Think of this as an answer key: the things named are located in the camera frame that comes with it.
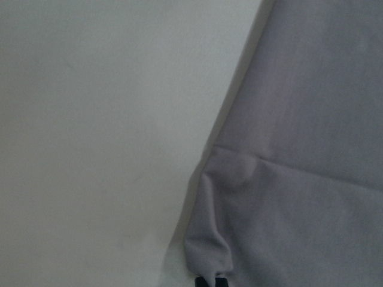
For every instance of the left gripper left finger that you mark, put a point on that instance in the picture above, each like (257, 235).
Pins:
(200, 282)

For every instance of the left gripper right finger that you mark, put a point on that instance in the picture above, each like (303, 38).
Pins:
(221, 282)

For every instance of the dark brown t-shirt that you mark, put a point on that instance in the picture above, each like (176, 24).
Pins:
(291, 194)

